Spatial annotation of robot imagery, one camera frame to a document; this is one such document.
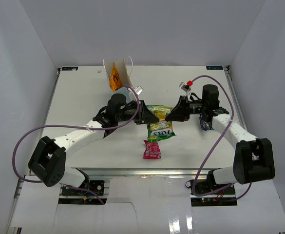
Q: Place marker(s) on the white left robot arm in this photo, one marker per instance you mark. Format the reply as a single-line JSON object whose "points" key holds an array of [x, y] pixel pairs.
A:
{"points": [[48, 161]]}

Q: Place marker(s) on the green yellow Fox's candy bag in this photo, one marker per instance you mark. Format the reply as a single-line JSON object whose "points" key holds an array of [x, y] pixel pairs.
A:
{"points": [[163, 129]]}

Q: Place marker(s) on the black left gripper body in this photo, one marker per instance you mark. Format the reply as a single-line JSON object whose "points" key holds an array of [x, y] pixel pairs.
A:
{"points": [[128, 113]]}

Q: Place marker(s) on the blue snack bag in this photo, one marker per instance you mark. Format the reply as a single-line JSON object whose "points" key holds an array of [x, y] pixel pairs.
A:
{"points": [[204, 125]]}

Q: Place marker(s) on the blue label right corner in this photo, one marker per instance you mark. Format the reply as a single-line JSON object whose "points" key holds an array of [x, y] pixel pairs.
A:
{"points": [[214, 67]]}

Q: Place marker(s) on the aluminium front frame rail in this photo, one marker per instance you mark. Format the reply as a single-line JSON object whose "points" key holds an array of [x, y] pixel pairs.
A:
{"points": [[142, 172]]}

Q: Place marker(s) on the red pink candy packet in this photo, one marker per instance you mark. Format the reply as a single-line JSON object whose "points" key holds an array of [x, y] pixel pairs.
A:
{"points": [[152, 151]]}

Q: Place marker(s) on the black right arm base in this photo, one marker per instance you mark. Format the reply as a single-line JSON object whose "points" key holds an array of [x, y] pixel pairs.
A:
{"points": [[221, 198]]}

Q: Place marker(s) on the blue label corner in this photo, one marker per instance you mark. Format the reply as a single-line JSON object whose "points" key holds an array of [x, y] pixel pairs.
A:
{"points": [[67, 68], [214, 67]]}

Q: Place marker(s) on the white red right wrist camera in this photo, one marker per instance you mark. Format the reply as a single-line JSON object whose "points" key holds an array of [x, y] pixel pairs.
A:
{"points": [[186, 87]]}

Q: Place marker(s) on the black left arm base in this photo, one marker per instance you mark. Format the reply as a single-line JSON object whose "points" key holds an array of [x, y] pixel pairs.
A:
{"points": [[91, 192]]}

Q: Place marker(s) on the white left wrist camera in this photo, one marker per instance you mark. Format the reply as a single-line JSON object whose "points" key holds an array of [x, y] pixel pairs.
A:
{"points": [[138, 90]]}

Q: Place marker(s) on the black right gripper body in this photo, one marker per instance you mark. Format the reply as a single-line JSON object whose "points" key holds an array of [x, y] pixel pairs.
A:
{"points": [[196, 107]]}

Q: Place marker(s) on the blue label left corner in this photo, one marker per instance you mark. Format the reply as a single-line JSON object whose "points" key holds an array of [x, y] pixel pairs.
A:
{"points": [[67, 68]]}

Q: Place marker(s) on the orange Kettle chips bag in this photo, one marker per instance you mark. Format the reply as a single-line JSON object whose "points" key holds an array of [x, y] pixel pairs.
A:
{"points": [[115, 80]]}

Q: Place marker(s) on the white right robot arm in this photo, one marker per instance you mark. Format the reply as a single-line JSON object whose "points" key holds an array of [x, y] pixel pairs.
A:
{"points": [[253, 157]]}

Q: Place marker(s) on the light blue paper bag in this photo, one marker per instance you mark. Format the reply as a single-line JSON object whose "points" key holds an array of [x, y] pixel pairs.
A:
{"points": [[124, 67]]}

